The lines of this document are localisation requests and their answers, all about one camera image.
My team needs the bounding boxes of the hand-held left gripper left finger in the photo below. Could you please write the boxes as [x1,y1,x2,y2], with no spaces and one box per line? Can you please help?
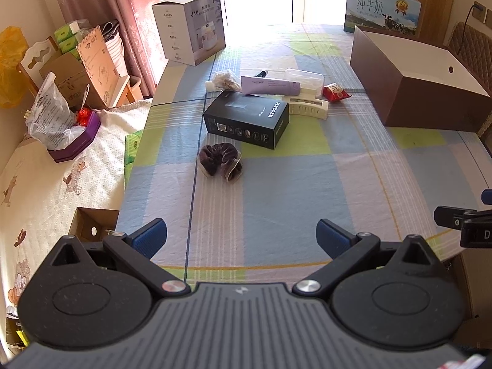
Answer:
[50,218,192,297]

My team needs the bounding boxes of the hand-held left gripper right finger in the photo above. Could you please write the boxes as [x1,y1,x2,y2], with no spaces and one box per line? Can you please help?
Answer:
[292,218,442,298]

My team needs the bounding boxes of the brown storage box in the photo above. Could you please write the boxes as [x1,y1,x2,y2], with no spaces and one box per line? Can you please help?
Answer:
[349,26,492,128]

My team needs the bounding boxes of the cream plastic rack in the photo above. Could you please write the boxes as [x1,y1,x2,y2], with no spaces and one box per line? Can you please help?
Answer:
[286,88,330,121]

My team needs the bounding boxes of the black product box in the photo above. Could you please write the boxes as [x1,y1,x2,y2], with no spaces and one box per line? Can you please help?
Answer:
[203,91,290,150]

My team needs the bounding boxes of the red snack packet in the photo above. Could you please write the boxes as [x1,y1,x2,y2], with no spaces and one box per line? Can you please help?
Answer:
[322,84,352,103]

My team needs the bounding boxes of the clear plastic case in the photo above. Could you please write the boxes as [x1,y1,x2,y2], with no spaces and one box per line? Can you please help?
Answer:
[284,68,325,95]

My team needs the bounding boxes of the purple tube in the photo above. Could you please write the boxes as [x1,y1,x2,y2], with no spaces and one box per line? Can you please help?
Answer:
[241,76,301,96]

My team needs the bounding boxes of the bag of cotton swabs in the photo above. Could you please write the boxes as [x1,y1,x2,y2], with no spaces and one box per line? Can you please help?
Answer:
[211,70,241,92]

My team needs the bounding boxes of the cardboard box with hole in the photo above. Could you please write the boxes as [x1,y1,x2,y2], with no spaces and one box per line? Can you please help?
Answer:
[68,207,121,244]

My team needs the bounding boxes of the green tissue pack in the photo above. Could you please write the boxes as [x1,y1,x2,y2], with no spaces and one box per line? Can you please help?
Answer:
[124,131,144,168]

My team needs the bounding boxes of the brown quilted chair cushion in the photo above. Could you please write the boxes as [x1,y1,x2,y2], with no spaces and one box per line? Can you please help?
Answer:
[448,21,492,97]

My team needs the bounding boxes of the wooden stool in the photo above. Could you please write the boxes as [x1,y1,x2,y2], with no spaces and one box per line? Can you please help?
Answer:
[108,74,141,109]

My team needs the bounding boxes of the white plastic bag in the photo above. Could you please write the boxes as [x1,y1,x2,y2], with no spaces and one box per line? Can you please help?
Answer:
[26,72,83,150]

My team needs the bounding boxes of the open cardboard box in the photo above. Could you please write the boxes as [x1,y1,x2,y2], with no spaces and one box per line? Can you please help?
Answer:
[40,52,108,110]

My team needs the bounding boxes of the cardboard box with papers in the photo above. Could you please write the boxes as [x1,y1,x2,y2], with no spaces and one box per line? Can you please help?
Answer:
[76,26,130,103]

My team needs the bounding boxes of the white striped paper bag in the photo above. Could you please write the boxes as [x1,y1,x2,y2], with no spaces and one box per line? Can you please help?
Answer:
[99,19,128,77]

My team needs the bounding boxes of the wooden cabinet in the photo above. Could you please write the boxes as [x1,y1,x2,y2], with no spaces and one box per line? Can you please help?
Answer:
[412,0,459,47]

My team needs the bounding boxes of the white scalloped chair back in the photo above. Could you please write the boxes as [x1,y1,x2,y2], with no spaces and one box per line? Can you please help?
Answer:
[17,36,60,85]

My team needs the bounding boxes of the green tissue packs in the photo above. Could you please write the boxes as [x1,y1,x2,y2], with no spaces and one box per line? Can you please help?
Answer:
[54,23,84,55]

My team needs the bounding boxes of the white humidifier box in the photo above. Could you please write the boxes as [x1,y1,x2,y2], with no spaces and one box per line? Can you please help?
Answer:
[152,0,226,66]

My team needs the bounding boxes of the yellow plastic bag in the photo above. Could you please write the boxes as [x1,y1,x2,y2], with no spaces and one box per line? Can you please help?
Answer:
[0,26,30,109]

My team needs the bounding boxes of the blue green milk carton box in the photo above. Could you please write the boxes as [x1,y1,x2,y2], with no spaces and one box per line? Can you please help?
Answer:
[343,0,422,36]

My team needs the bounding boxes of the pink curtain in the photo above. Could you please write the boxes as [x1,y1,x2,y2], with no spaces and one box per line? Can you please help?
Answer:
[48,0,189,98]

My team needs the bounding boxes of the white wall socket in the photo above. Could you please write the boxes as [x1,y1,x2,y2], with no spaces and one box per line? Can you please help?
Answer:
[471,1,492,26]

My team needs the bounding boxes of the black power cable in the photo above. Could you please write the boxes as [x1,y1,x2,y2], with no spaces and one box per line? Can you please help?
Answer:
[442,4,479,47]

